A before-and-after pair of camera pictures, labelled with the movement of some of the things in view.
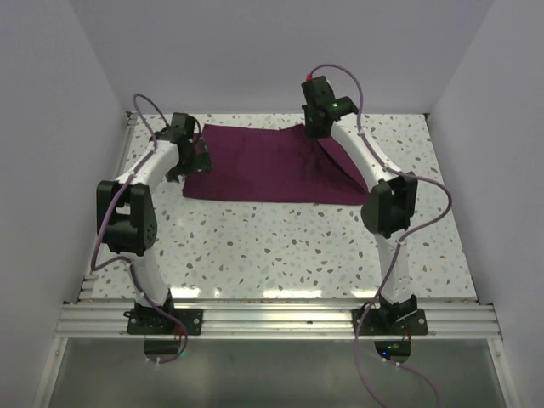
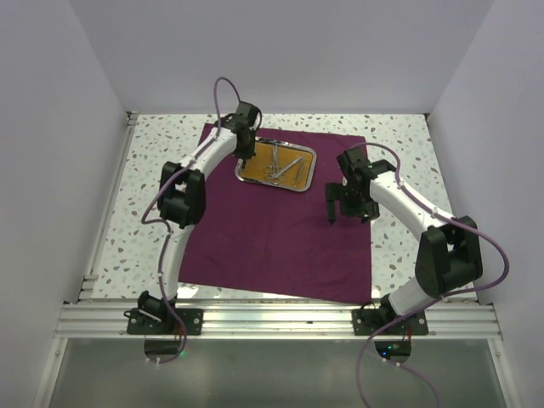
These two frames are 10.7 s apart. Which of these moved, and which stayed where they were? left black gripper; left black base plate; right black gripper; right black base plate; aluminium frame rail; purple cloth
Moved: right black gripper; left black gripper; purple cloth
Stayed: left black base plate; right black base plate; aluminium frame rail
